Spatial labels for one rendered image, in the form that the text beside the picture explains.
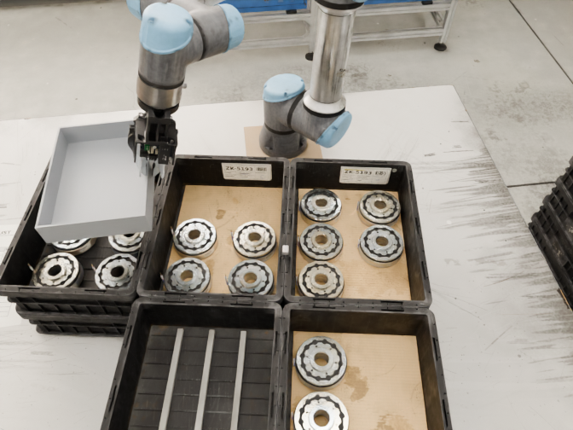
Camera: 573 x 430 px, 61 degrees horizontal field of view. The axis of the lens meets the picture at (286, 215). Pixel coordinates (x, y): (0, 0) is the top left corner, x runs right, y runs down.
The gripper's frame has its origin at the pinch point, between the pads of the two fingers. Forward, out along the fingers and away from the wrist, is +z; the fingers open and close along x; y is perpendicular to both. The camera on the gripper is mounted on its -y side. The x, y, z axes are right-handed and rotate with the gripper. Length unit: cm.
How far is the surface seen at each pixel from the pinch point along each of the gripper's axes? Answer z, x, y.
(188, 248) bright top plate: 19.6, 10.2, 6.3
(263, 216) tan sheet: 17.0, 28.9, -2.1
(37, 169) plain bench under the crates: 48, -29, -43
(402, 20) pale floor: 61, 173, -212
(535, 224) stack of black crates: 40, 151, -21
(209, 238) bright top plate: 18.1, 14.9, 4.3
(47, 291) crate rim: 21.2, -18.8, 16.0
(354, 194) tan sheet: 10, 52, -5
